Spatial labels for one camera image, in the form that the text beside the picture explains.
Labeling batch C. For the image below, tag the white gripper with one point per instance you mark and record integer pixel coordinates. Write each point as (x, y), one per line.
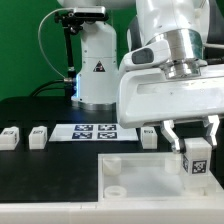
(147, 97)

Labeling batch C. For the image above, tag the white square table top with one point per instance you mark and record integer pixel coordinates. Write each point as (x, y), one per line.
(128, 176)

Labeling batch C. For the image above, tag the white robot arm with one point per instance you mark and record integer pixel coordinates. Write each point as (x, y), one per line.
(191, 27)

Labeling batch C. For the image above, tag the white L-shaped fence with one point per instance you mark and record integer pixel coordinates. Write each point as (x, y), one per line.
(203, 210)

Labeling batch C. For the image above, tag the white sheet with tags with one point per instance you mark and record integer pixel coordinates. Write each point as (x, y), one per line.
(92, 132)

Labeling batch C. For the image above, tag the black camera stand pole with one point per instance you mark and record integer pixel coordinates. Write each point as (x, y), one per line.
(70, 86)

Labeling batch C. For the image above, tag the black camera on stand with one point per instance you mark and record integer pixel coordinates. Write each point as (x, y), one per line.
(93, 13)

